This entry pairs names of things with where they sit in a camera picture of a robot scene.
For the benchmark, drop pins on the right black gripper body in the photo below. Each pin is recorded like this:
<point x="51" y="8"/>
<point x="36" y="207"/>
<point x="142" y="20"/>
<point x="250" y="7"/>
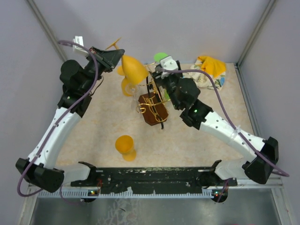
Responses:
<point x="169" y="83"/>

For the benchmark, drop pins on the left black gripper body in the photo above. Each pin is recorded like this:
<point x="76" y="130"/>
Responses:
<point x="91" y="66"/>

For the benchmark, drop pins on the orange wine glass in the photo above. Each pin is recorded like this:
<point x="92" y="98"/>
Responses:
<point x="132" y="69"/>
<point x="126" y="79"/>
<point x="125" y="146"/>

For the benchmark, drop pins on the green wine glass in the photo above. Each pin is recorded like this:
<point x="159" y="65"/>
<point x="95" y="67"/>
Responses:
<point x="167" y="98"/>
<point x="159" y="56"/>

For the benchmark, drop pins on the gold wire wine glass rack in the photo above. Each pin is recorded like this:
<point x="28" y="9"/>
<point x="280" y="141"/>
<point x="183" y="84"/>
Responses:
<point x="151" y="101"/>

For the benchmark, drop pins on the clear wine glass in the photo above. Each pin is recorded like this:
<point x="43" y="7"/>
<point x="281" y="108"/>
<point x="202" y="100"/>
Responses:
<point x="133" y="91"/>

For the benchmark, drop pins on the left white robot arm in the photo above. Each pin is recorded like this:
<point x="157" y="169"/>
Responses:
<point x="39" y="168"/>

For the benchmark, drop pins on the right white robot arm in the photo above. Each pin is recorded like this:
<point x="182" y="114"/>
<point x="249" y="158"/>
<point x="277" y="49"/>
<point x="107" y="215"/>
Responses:
<point x="258" y="154"/>

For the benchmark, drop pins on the crumpled floral yellow cloth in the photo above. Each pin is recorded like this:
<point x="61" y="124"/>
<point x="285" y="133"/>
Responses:
<point x="215" y="68"/>

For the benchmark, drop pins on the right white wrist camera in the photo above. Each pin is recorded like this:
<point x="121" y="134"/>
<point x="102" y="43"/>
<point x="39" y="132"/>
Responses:
<point x="167" y="63"/>

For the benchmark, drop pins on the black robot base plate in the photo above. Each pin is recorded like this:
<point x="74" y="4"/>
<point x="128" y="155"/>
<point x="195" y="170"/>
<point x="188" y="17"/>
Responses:
<point x="149" y="180"/>

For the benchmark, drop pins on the white slotted cable duct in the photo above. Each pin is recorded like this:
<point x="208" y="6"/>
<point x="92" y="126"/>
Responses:
<point x="89" y="193"/>

